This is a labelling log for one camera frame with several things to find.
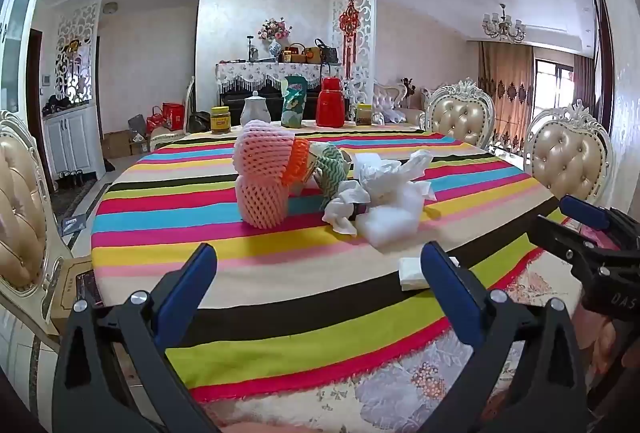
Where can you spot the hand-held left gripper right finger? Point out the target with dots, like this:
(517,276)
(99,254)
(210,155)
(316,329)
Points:
(445,283)

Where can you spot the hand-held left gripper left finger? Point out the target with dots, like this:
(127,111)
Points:
(187,293)

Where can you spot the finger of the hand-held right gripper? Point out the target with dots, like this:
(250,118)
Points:
(560,240)
(582,212)

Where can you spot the white cloth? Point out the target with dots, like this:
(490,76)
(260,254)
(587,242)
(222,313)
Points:
(345,208)

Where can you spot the orange foam fruit net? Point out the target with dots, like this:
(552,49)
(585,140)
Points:
(295,160)

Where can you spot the white folded napkin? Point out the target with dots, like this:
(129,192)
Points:
(412,273)

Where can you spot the beige tufted dining chair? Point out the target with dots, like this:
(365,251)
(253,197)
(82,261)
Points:
(570,158)
(462,118)
(20,223)

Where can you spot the floral tablecloth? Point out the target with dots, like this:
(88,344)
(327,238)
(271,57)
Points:
(430,378)

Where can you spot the cardboard box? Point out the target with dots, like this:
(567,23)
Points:
(75,283)

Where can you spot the striped tablecloth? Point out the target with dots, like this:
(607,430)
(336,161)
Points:
(300,273)

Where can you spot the pink foam fruit net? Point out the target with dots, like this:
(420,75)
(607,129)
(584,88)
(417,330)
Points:
(260,203)
(262,148)

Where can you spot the white plastic bag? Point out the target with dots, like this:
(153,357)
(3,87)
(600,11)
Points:
(380,173)

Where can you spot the brown patterned curtain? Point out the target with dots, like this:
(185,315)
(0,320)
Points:
(505,88)

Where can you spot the yellow sauce jar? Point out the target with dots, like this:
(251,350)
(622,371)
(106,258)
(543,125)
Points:
(220,120)

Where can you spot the red gift box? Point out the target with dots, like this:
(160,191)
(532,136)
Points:
(172,115)

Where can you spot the glass jar yellow lid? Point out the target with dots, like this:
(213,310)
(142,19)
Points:
(363,114)

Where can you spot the white tufted sofa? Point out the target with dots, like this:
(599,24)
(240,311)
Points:
(395,100)

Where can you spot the white floor cabinet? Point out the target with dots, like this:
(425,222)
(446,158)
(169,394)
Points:
(70,143)

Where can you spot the chandelier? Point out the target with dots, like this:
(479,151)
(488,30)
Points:
(502,25)

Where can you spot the red thermos jug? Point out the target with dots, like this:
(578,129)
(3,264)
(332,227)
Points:
(331,105)

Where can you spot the black piano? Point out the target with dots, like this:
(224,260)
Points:
(272,95)

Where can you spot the green patterned vase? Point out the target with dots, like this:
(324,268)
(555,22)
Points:
(295,102)

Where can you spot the lace piano cover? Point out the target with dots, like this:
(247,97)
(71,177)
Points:
(250,73)

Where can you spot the dark wooden door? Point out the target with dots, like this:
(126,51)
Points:
(37,103)

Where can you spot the dark handbag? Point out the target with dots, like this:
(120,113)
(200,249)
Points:
(327,53)

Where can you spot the white lattice screen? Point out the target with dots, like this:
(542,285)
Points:
(77,48)
(360,38)

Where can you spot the blue white porcelain vase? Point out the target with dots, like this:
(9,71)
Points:
(275,48)

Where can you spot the wicker basket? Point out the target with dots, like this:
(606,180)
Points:
(296,54)

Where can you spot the pink flower bouquet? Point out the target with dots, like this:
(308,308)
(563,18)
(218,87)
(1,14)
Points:
(275,29)

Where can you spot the red knot ornament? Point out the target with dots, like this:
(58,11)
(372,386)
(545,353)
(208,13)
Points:
(350,20)

